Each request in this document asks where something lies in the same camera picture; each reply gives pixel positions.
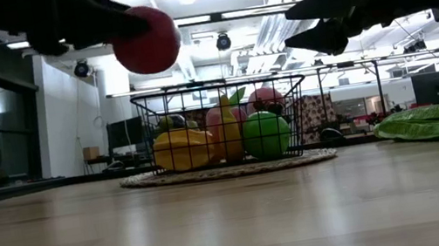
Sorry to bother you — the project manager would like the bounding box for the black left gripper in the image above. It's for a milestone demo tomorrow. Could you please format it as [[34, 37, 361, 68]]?
[[21, 0, 154, 61]]

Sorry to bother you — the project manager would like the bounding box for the red apple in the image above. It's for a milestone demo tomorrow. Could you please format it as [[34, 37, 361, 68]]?
[[106, 0, 187, 81]]

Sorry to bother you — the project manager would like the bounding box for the pink round fruit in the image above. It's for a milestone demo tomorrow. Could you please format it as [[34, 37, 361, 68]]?
[[244, 84, 287, 115]]

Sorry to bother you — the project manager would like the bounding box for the black grape bunch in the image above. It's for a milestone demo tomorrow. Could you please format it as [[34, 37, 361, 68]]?
[[253, 98, 285, 120]]

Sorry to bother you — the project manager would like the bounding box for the dark mangosteen with green calyx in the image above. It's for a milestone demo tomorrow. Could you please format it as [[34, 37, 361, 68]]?
[[156, 113, 189, 134]]

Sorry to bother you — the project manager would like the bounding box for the green apple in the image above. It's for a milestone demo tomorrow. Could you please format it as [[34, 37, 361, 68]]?
[[238, 106, 295, 164]]

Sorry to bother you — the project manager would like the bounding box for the corn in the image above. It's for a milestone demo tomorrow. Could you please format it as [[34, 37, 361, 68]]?
[[370, 103, 439, 156]]

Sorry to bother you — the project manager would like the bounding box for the yellow starfruit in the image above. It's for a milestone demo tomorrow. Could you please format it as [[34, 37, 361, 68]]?
[[151, 123, 221, 176]]

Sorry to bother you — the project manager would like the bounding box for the pink peach with green leaf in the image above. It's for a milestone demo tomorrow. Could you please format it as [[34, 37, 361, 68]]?
[[201, 86, 257, 161]]

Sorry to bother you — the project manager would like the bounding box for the black ceiling spotlight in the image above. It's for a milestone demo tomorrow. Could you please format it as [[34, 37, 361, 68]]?
[[72, 58, 92, 79], [214, 31, 233, 52]]

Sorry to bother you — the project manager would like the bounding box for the black pipe rack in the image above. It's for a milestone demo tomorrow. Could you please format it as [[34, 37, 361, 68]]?
[[315, 57, 388, 125]]

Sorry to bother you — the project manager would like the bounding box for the floral patterned panel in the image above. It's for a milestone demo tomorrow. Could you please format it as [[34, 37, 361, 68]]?
[[294, 91, 340, 144]]

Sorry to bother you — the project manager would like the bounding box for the black monitor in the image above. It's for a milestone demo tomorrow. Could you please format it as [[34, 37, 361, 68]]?
[[410, 70, 439, 109], [106, 116, 147, 150]]

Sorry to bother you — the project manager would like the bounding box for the cardboard box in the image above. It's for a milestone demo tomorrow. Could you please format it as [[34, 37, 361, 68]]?
[[81, 145, 101, 162]]

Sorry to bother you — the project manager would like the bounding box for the black wire basket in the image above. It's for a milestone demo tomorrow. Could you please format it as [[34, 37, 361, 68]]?
[[128, 65, 318, 183]]

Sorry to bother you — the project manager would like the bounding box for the black metal table frame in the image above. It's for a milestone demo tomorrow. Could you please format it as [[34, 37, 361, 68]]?
[[0, 126, 382, 202]]

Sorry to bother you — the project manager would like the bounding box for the wire mesh basket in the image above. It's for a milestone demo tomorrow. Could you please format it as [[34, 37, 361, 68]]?
[[118, 142, 340, 196]]

